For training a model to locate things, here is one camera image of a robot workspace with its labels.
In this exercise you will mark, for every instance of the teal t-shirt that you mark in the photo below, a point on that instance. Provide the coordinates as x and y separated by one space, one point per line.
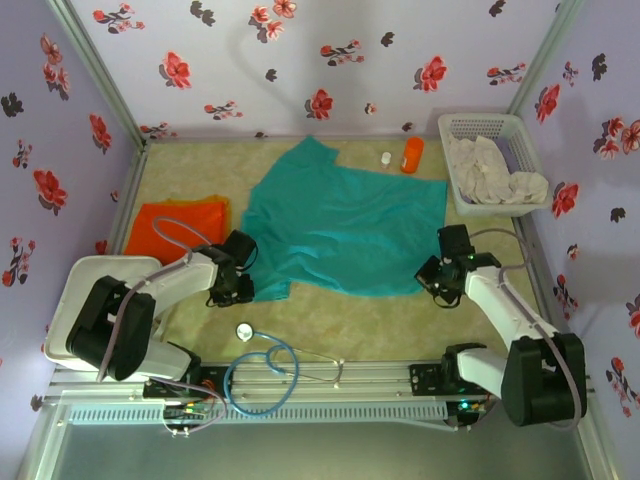
340 225

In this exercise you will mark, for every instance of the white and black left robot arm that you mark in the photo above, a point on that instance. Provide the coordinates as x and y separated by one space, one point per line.
125 325

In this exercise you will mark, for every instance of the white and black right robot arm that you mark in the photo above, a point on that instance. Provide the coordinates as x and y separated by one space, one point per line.
500 305

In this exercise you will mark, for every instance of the orange folded t-shirt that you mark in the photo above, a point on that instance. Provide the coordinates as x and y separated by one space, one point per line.
170 232

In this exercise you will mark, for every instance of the blue stethoscope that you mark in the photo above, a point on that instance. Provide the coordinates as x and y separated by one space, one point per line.
260 380

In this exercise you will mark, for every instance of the white crumpled cloth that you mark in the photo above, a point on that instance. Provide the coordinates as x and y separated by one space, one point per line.
477 167
530 187

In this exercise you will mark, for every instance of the orange pill bottle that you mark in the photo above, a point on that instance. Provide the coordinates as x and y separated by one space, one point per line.
412 156

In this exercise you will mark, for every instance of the white plastic basket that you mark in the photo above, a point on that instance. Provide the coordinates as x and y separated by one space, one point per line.
525 145

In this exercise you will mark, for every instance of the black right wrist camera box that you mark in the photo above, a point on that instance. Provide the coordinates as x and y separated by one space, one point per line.
456 241

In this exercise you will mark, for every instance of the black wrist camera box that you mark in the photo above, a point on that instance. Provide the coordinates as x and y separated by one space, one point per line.
241 247
456 241

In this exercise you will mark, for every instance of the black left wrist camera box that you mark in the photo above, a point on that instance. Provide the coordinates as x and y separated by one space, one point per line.
241 247

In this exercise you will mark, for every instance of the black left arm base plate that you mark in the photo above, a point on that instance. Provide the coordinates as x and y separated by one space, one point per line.
210 377

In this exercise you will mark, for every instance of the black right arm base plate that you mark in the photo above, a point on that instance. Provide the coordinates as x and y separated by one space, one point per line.
425 380

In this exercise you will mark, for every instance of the aluminium front mounting rail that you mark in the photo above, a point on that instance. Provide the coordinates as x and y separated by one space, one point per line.
375 385

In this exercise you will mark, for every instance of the aluminium frame corner post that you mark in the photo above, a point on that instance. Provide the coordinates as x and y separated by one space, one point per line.
95 70
547 55

